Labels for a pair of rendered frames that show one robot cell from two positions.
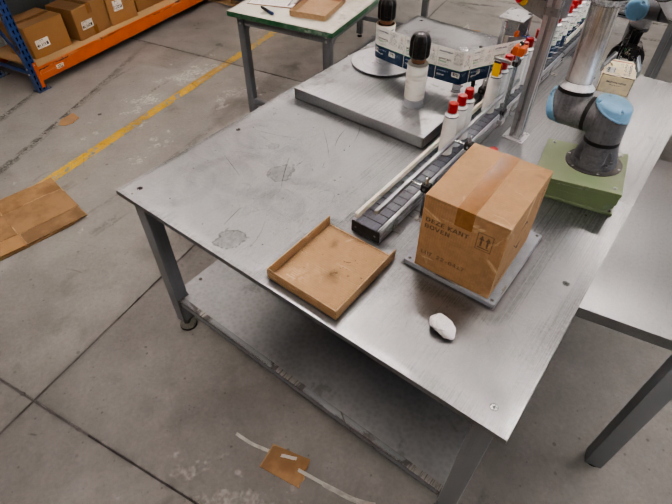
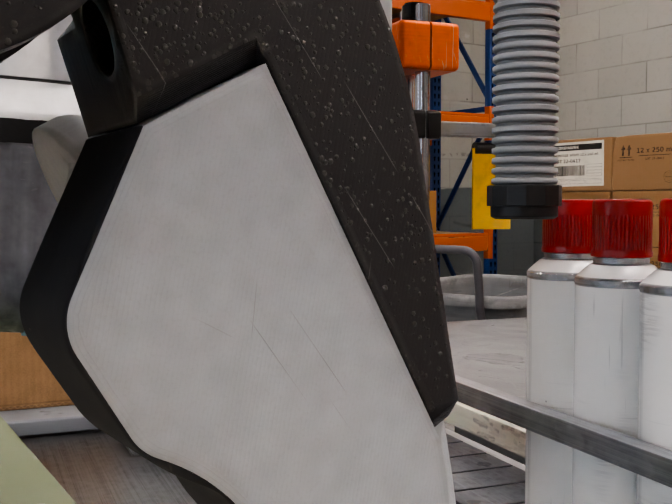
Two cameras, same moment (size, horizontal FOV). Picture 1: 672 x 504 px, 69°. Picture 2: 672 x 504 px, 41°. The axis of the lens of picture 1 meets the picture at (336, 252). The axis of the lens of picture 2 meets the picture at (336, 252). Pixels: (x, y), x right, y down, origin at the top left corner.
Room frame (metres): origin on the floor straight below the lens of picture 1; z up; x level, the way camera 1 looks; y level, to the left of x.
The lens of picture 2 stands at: (2.01, -1.19, 1.08)
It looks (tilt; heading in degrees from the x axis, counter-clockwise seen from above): 3 degrees down; 120
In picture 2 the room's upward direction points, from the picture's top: straight up
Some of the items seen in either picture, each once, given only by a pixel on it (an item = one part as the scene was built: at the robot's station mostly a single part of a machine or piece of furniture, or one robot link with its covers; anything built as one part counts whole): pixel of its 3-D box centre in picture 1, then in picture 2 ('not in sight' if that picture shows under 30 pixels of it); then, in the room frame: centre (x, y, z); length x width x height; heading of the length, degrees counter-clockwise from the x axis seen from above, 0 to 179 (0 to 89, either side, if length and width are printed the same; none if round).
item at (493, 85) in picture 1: (492, 88); (567, 362); (1.85, -0.63, 0.98); 0.05 x 0.05 x 0.20
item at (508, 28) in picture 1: (510, 45); not in sight; (2.19, -0.78, 1.01); 0.14 x 0.13 x 0.26; 142
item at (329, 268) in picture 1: (332, 263); not in sight; (1.01, 0.01, 0.85); 0.30 x 0.26 x 0.04; 142
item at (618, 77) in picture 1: (617, 76); not in sight; (1.94, -1.17, 0.99); 0.16 x 0.12 x 0.07; 152
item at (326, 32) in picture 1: (347, 32); not in sight; (3.87, -0.09, 0.40); 1.90 x 0.75 x 0.80; 152
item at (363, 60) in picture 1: (383, 61); not in sight; (2.30, -0.23, 0.89); 0.31 x 0.31 x 0.01
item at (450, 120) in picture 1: (449, 128); not in sight; (1.55, -0.41, 0.98); 0.05 x 0.05 x 0.20
